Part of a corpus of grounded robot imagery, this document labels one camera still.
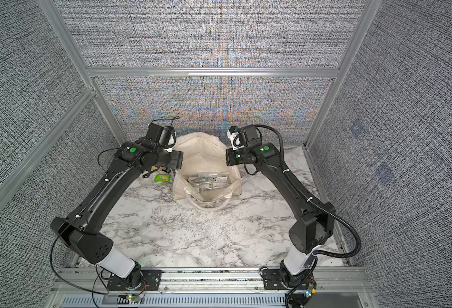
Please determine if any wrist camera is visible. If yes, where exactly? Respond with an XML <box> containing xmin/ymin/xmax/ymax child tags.
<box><xmin>145</xmin><ymin>123</ymin><xmax>176</xmax><ymax>150</ymax></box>
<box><xmin>227</xmin><ymin>124</ymin><xmax>263</xmax><ymax>150</ymax></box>

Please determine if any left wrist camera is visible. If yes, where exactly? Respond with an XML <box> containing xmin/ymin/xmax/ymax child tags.
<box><xmin>145</xmin><ymin>123</ymin><xmax>176</xmax><ymax>150</ymax></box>

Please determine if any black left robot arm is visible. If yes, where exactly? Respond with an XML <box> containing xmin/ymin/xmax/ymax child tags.
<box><xmin>51</xmin><ymin>142</ymin><xmax>184</xmax><ymax>284</ymax></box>

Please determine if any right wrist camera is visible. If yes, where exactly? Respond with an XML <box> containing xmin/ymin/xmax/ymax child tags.
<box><xmin>227</xmin><ymin>124</ymin><xmax>263</xmax><ymax>150</ymax></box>

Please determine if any cream canvas tote bag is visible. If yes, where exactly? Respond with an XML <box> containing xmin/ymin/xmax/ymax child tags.
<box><xmin>172</xmin><ymin>132</ymin><xmax>242</xmax><ymax>212</ymax></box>

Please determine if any green cake snack packet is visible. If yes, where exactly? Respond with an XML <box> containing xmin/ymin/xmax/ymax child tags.
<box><xmin>154</xmin><ymin>174</ymin><xmax>171</xmax><ymax>183</ymax></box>

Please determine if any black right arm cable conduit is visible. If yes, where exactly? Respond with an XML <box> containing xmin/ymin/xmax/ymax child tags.
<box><xmin>253</xmin><ymin>124</ymin><xmax>362</xmax><ymax>259</ymax></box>

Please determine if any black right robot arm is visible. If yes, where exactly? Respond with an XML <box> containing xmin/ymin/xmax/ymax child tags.
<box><xmin>225</xmin><ymin>143</ymin><xmax>335</xmax><ymax>288</ymax></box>

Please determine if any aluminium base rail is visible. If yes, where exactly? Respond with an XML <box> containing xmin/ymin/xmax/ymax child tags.
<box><xmin>46</xmin><ymin>266</ymin><xmax>378</xmax><ymax>307</ymax></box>

